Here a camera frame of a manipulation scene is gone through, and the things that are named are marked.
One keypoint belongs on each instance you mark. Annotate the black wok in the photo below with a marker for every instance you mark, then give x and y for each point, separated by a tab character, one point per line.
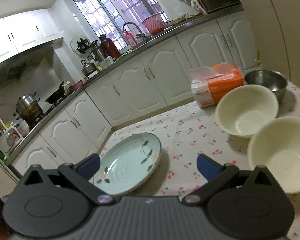
55	96

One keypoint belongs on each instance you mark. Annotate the sink faucet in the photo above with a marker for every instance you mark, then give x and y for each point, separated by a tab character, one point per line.
136	31

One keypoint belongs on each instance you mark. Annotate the orange tissue pack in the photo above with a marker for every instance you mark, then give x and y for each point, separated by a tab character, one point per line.
210	84

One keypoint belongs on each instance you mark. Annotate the kitchen window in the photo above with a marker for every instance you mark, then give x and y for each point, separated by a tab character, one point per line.
97	17

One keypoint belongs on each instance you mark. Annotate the steel kettle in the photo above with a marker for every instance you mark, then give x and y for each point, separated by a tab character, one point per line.
88	67

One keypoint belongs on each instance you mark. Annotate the steel thermos jug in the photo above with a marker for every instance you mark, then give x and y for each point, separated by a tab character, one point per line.
96	51

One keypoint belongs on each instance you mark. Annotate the steel steamer pot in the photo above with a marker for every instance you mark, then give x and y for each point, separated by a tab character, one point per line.
28	108

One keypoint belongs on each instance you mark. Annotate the white utensil holder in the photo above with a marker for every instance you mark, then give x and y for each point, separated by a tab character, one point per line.
10	138

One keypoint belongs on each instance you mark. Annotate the white upper cabinets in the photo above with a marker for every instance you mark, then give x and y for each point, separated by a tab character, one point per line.
25	30

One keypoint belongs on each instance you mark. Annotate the white lower cabinets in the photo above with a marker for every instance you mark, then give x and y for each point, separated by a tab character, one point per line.
152	78

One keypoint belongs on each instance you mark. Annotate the green floral plate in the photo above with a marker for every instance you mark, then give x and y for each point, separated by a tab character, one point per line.
128	164

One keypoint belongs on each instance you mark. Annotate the range hood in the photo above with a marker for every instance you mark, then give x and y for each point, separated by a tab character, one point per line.
14	68

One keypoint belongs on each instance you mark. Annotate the red plastic basket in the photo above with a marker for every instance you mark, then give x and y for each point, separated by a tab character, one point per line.
153	24

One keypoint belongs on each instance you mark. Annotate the stainless steel bowl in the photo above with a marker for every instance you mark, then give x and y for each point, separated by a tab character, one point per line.
270	79

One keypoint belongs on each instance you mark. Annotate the dark red thermos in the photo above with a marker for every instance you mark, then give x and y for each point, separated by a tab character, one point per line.
108	47

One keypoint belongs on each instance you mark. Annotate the cherry print tablecloth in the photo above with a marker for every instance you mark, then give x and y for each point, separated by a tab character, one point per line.
187	131

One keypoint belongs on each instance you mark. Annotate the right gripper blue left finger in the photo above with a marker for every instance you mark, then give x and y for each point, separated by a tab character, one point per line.
77	177

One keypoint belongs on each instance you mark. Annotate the white refrigerator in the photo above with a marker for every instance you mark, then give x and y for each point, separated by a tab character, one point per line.
276	28

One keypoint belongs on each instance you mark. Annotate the pink small basin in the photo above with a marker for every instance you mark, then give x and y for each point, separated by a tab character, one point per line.
76	85

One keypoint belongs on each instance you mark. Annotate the cream bowl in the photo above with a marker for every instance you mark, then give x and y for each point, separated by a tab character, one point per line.
277	146
244	110

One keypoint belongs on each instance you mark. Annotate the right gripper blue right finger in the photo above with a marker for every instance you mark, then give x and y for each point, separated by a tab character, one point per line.
217	176

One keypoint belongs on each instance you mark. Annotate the pink dish soap bottle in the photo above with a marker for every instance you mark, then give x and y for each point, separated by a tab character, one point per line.
130	38

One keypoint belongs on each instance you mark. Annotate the white cabinets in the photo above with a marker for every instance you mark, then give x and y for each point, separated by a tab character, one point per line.
152	78
25	30

